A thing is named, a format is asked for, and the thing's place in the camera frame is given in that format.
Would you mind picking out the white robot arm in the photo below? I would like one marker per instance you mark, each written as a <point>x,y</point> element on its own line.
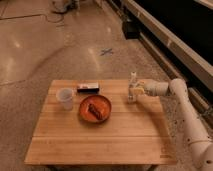
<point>199,141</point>

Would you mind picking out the orange round plate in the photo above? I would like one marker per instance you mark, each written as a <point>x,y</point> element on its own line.
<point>102,103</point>

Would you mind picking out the wooden table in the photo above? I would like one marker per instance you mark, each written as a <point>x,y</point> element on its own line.
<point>135,133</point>

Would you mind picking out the translucent plastic cup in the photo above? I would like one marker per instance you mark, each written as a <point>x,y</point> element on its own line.
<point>65,97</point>

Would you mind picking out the brown food piece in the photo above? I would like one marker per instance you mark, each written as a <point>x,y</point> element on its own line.
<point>92,109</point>

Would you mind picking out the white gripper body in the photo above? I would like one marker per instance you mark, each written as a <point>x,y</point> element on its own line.
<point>148,88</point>

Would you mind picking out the long beige rail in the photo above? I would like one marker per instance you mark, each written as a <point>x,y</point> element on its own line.
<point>191,59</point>

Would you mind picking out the clear plastic bottle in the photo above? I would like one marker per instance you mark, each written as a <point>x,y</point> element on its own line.
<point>133,80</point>

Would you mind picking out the grey equipment base with cables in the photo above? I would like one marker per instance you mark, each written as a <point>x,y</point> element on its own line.
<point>62,6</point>

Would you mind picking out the dark rectangular box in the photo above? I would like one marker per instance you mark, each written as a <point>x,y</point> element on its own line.
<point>88,88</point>

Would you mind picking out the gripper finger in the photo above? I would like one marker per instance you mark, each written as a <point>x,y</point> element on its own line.
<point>137,91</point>
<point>134,85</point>

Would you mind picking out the black box on floor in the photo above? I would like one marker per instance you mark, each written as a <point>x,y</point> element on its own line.
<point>130,30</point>

